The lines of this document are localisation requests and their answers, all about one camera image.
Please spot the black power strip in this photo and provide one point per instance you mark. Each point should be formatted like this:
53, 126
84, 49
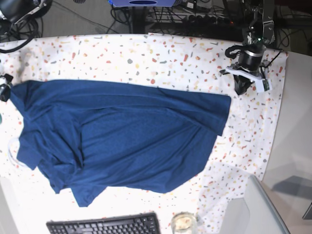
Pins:
165, 17

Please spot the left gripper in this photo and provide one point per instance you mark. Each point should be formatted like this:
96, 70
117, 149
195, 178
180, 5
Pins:
243, 78

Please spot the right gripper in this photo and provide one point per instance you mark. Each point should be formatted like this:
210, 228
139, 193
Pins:
5, 87

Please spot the glass jar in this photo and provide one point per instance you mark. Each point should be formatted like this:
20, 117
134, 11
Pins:
184, 223

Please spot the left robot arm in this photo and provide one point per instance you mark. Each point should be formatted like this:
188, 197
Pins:
258, 33

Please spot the blue box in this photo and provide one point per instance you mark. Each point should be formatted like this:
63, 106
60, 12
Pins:
144, 3

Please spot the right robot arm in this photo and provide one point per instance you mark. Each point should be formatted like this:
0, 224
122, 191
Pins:
15, 14

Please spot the dark blue t-shirt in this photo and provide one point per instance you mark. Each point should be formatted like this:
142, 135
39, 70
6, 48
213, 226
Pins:
89, 135

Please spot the black keyboard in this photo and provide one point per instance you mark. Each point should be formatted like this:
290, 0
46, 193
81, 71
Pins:
131, 224

